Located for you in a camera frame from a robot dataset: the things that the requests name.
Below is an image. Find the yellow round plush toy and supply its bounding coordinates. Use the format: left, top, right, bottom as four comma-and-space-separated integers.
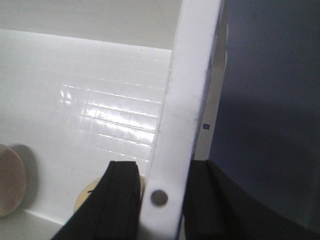
73, 175, 145, 213

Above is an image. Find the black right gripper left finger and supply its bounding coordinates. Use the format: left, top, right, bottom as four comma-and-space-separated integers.
53, 161, 140, 240

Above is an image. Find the white plastic Totelife tote box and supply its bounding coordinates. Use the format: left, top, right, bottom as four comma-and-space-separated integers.
0, 0, 226, 240

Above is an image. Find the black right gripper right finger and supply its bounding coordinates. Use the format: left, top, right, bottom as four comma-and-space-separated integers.
183, 160, 313, 240

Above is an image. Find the purple round plush toy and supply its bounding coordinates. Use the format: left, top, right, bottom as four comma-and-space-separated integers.
0, 144, 27, 217

